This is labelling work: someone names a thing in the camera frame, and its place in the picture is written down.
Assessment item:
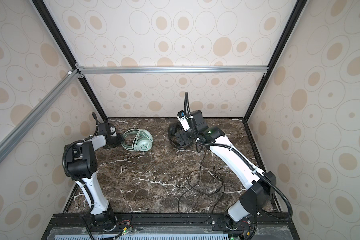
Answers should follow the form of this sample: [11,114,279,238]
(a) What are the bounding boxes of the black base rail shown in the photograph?
[42,213,300,240]

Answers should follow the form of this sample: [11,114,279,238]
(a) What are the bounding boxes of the black vertical frame post right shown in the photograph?
[243,0,308,123]

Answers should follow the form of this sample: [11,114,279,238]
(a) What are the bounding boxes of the black vertical frame post left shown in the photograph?
[32,0,108,122]

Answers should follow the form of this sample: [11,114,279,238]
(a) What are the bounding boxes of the black headphone cable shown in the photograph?
[177,140,229,224]

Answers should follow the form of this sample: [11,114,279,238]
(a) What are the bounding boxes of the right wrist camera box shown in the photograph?
[177,110,191,132]

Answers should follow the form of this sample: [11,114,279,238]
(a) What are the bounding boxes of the black vertical frame post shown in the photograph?
[243,0,308,123]
[32,0,108,122]

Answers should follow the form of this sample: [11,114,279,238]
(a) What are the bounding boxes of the silver aluminium rail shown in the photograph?
[79,66,268,74]
[0,70,79,164]

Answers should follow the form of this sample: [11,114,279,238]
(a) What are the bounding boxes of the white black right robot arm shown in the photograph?
[168,93,293,229]

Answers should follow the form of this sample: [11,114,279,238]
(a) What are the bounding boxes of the silver aluminium back rail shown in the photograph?
[79,66,268,74]

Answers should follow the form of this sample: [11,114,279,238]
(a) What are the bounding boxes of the mint green headphones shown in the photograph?
[122,129,154,152]

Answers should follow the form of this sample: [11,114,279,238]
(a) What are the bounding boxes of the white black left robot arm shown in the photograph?
[62,112,124,232]

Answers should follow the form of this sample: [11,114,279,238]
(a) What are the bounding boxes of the black blue headphones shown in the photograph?
[168,121,194,150]

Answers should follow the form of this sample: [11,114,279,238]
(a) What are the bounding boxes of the silver aluminium left rail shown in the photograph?
[0,70,79,164]

